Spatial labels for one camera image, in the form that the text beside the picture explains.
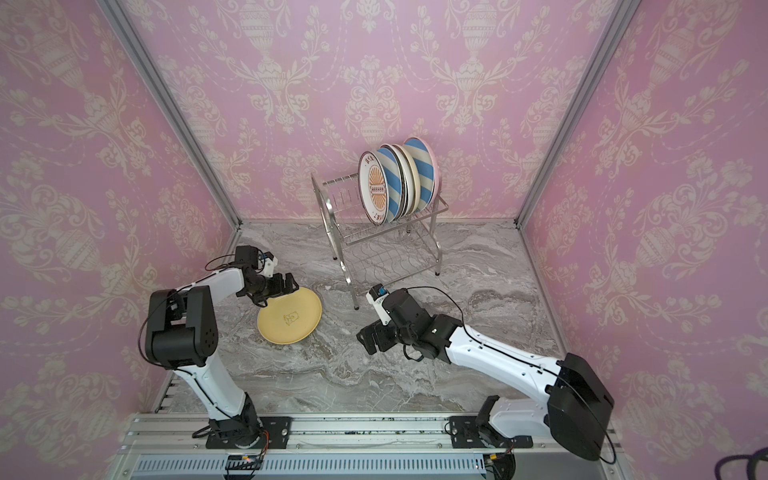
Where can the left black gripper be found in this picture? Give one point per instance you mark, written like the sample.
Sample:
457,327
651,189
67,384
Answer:
277,288

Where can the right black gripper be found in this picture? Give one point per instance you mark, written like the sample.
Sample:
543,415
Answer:
381,334

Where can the yellow plate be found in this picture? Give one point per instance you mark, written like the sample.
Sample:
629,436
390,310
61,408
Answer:
291,318

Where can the orange sunburst plate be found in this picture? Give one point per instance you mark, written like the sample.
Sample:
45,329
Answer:
403,193
373,188

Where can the pink plate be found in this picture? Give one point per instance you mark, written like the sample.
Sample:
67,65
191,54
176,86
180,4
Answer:
436,171

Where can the beige plate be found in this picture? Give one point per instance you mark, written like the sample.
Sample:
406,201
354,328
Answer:
415,177

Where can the blue striped plate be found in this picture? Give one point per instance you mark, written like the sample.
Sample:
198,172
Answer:
418,150
393,177

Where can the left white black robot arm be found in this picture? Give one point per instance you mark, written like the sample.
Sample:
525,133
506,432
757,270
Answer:
180,335

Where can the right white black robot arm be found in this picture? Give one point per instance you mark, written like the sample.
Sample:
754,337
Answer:
569,401

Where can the small electronics board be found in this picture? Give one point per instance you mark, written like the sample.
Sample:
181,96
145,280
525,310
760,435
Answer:
243,463

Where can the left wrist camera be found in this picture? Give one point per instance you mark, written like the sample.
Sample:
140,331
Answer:
266,264

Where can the chrome wire dish rack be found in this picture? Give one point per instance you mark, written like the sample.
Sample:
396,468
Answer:
368,254

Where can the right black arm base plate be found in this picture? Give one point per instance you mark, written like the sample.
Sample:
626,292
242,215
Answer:
469,432

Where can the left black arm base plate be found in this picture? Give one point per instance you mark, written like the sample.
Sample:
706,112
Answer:
269,433

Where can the aluminium rail frame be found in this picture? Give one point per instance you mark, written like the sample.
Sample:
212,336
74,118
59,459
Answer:
366,445

